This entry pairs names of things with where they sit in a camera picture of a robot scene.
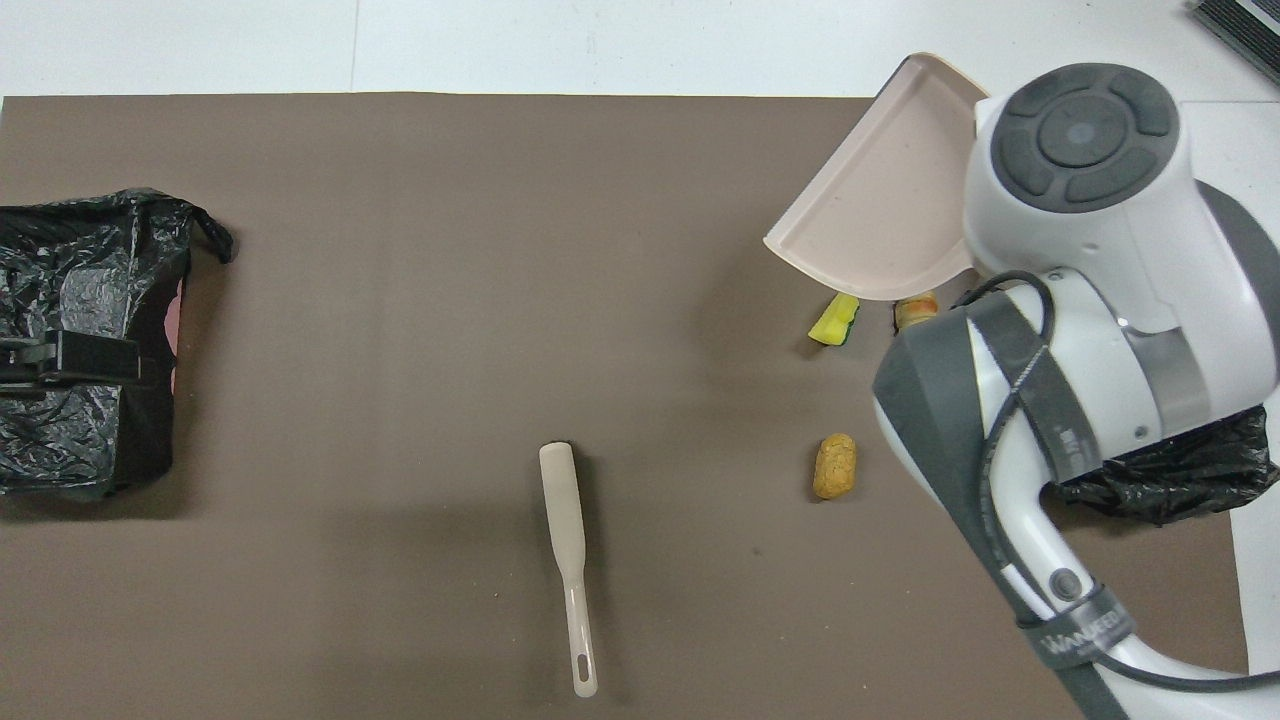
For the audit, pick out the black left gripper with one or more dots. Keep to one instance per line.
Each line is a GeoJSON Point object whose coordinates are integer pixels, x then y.
{"type": "Point", "coordinates": [97, 358]}

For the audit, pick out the brown table mat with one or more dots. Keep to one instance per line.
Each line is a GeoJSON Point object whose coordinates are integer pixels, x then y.
{"type": "Point", "coordinates": [400, 300]}

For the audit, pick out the orange striped foam piece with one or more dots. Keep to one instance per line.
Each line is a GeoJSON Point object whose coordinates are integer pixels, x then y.
{"type": "Point", "coordinates": [915, 312]}

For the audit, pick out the pink waste bin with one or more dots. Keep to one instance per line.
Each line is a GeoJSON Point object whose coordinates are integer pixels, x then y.
{"type": "Point", "coordinates": [177, 315]}

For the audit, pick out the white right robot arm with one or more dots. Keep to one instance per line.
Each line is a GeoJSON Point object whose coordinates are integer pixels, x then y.
{"type": "Point", "coordinates": [1100, 250]}

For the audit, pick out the orange peanut-shaped sponge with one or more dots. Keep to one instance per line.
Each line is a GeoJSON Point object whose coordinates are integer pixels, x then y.
{"type": "Point", "coordinates": [835, 466]}

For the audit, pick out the beige plastic dustpan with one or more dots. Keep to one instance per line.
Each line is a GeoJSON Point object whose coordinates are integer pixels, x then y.
{"type": "Point", "coordinates": [880, 200]}

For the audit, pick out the black trash bag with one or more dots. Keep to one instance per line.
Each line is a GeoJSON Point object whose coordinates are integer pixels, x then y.
{"type": "Point", "coordinates": [100, 250]}
{"type": "Point", "coordinates": [1180, 480]}

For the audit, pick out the dark ribbed panel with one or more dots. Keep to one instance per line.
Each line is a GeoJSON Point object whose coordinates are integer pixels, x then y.
{"type": "Point", "coordinates": [1250, 25]}

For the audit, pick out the beige hand brush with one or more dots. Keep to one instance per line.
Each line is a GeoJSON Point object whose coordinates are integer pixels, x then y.
{"type": "Point", "coordinates": [562, 500]}

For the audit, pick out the yellow green sponge wedge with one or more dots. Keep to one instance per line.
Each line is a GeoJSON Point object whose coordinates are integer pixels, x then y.
{"type": "Point", "coordinates": [832, 325]}

